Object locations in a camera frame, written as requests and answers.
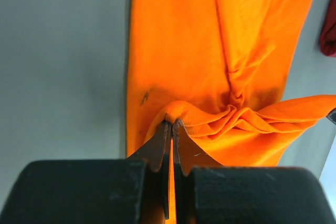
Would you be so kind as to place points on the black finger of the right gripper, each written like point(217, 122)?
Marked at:
point(332, 116)

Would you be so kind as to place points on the folded dark red t shirt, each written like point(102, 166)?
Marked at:
point(327, 36)

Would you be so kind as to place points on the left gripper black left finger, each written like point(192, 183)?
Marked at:
point(131, 190)

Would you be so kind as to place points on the orange t shirt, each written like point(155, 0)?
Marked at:
point(219, 68)

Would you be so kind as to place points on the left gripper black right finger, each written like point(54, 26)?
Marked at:
point(208, 192)

